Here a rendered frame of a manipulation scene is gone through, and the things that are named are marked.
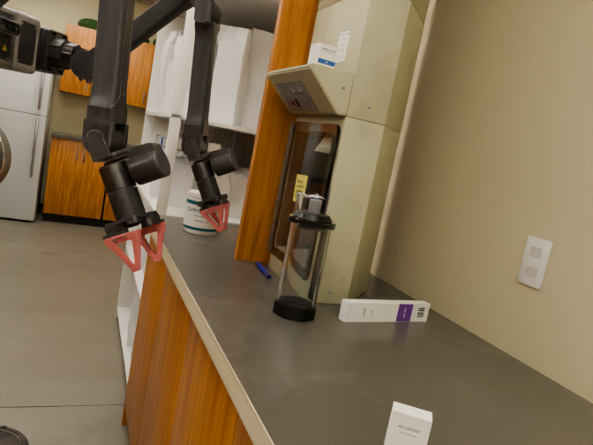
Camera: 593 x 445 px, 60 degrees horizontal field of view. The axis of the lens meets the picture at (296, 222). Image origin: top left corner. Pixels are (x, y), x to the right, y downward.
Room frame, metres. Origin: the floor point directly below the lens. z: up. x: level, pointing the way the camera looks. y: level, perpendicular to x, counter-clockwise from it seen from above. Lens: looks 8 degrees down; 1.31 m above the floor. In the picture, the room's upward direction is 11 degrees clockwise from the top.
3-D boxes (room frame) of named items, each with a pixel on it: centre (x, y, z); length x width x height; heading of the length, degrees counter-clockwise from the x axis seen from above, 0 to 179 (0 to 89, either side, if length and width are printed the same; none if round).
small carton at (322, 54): (1.30, 0.02, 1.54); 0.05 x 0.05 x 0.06; 29
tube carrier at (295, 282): (1.14, -0.03, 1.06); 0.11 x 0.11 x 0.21
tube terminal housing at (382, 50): (1.45, -0.12, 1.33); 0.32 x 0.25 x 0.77; 24
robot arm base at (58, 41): (1.53, 0.76, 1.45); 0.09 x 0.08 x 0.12; 173
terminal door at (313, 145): (1.39, 0.00, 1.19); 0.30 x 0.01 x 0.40; 23
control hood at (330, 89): (1.37, 0.05, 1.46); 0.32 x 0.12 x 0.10; 24
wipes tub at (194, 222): (1.88, 0.35, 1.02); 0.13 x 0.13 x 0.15
